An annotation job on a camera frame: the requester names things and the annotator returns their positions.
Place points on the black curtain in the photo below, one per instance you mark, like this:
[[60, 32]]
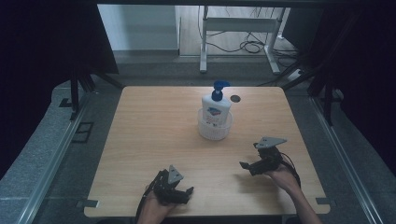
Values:
[[367, 62], [37, 62]]

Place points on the white pump bottle blue cap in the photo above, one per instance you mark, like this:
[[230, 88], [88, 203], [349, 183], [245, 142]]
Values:
[[216, 107]]

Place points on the person's right hand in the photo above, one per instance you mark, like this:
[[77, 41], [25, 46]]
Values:
[[285, 179]]

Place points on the white metal desk frame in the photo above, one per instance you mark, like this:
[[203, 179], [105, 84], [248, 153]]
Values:
[[239, 24]]

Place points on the aluminium rail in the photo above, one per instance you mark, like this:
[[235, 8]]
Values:
[[53, 161], [342, 155]]

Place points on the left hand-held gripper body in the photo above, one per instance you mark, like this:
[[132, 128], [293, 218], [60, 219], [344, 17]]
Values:
[[166, 189]]

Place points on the white power strip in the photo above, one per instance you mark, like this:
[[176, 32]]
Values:
[[295, 74]]

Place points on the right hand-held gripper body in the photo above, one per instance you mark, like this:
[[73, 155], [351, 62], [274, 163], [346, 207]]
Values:
[[270, 158]]

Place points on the person's left hand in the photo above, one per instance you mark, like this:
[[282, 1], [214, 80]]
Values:
[[152, 210]]

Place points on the dark round table grommet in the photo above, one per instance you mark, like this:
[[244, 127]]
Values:
[[236, 98]]

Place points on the black metal stand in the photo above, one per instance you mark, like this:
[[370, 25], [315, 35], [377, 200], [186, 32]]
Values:
[[74, 93], [327, 99]]

